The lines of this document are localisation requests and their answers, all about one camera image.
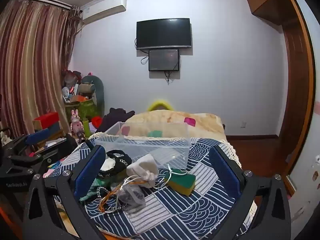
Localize black wall television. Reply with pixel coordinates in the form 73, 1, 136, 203
136, 18, 192, 50

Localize yellow foam ring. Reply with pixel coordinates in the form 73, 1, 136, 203
147, 100, 174, 112

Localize clear plastic storage box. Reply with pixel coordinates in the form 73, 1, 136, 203
95, 121, 192, 169

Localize orange string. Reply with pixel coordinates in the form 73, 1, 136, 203
99, 184, 125, 212

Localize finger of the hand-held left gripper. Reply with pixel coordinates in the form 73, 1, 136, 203
4, 128, 50, 153
9, 137, 78, 170

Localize black flashlight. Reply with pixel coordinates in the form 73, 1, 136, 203
79, 131, 93, 148

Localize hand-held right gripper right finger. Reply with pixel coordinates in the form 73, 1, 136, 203
209, 145, 292, 240

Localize blue wave patterned cloth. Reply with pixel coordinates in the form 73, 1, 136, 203
50, 134, 250, 240

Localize black and white beaded cord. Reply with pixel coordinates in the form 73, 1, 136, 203
96, 186, 128, 213

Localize white drawstring pouch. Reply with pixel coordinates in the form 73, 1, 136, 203
126, 154, 159, 188

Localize pile of toys and bags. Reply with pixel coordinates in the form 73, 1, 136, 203
61, 69, 83, 103

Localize red box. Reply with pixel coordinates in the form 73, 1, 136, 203
33, 112, 60, 129

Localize small black wall monitor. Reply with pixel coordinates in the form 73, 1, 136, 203
148, 49, 180, 72

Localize beige patterned blanket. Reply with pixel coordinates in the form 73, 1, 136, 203
124, 110, 225, 140

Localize clear bag with cords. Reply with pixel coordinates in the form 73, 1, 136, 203
117, 182, 147, 212

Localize dark blue box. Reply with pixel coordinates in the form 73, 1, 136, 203
35, 127, 63, 140

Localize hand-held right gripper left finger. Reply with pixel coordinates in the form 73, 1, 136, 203
23, 144, 110, 240

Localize pile of scattered papers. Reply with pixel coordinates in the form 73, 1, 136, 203
30, 140, 68, 170

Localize green and yellow sponge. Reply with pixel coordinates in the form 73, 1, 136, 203
164, 169, 197, 196

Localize black fuzzy scrunchie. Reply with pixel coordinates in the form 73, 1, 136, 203
99, 150, 132, 178

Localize grey green plush toy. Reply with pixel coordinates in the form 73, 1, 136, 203
81, 74, 105, 117

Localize white air conditioner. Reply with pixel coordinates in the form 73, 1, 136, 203
80, 0, 127, 21

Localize dark clothes pile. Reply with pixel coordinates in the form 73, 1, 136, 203
96, 107, 135, 133

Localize wooden door frame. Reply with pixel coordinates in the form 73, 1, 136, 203
277, 0, 315, 195

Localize white curtain track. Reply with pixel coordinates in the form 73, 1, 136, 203
11, 0, 82, 12

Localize striped brown curtain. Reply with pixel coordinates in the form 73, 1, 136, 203
0, 0, 75, 140

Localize pink rabbit toy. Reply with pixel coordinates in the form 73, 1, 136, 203
70, 109, 84, 137

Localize black monitor cables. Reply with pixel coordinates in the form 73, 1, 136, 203
162, 70, 175, 84

